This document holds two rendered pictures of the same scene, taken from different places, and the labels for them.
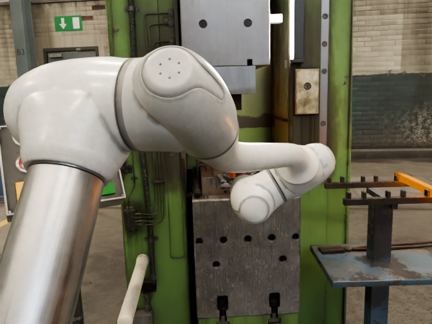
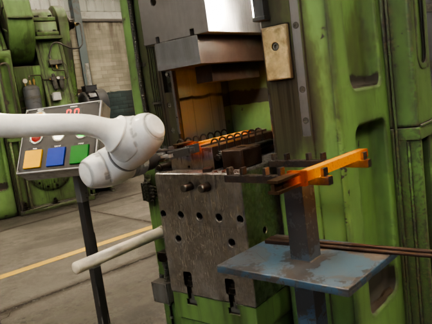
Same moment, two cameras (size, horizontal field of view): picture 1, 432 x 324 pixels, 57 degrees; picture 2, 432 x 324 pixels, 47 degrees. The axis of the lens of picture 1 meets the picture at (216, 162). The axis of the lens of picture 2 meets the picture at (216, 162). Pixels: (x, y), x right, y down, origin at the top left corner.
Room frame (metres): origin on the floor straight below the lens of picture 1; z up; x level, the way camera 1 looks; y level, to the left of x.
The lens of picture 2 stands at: (0.19, -1.27, 1.17)
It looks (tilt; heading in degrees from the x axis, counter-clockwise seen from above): 8 degrees down; 42
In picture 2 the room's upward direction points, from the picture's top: 7 degrees counter-clockwise
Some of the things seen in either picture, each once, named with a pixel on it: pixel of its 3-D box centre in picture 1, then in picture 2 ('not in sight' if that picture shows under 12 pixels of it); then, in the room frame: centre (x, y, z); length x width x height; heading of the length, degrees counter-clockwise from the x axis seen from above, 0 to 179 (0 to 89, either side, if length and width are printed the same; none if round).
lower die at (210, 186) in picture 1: (224, 171); (226, 148); (1.61, -0.03, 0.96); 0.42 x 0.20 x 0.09; 3
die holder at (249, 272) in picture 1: (238, 231); (248, 215); (1.63, -0.09, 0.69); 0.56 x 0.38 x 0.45; 3
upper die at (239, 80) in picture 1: (222, 81); (214, 52); (1.61, -0.03, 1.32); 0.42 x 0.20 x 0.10; 3
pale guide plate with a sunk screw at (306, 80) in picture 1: (306, 91); (277, 53); (1.55, -0.35, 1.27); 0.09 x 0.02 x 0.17; 93
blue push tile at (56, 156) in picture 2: not in sight; (56, 157); (1.18, 0.45, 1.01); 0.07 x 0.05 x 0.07; 118
